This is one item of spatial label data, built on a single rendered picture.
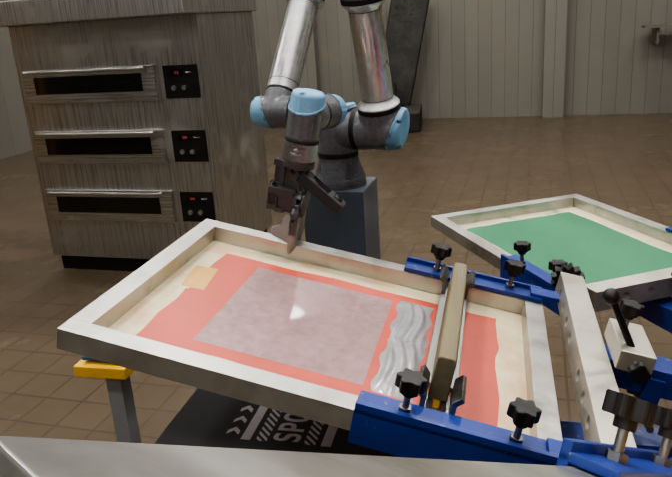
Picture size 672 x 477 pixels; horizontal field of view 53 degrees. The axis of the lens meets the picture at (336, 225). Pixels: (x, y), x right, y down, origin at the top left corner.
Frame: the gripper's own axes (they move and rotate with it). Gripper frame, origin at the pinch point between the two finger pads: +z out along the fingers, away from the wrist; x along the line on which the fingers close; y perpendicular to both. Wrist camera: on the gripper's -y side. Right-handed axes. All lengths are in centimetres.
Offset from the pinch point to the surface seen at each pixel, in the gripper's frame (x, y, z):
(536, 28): -937, -95, -35
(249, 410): 33.2, -3.6, 21.9
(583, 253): -58, -73, 5
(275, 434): 40.1, -10.9, 20.2
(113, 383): 17, 34, 37
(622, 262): -51, -82, 3
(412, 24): -896, 83, -12
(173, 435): 43, 7, 25
